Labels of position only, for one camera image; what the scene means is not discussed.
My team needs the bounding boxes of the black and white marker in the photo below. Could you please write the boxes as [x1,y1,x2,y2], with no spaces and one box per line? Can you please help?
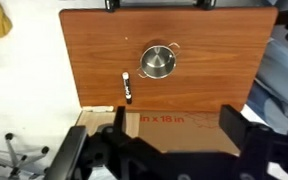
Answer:
[120,71,134,105]

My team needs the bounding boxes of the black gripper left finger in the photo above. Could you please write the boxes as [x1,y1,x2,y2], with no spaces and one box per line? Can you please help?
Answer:
[113,105,128,136]

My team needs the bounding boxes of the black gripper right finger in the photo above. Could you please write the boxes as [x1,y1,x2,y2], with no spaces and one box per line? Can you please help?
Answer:
[218,104,252,153]

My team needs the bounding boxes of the grey office chair base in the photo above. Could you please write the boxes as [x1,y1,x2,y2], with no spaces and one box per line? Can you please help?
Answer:
[0,133,50,179]

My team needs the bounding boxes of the small steel pot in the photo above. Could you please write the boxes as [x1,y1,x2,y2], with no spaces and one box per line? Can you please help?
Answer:
[136,41,182,80]

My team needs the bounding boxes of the brown cardboard box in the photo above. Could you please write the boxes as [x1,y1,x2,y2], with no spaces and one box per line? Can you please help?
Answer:
[76,110,242,158]

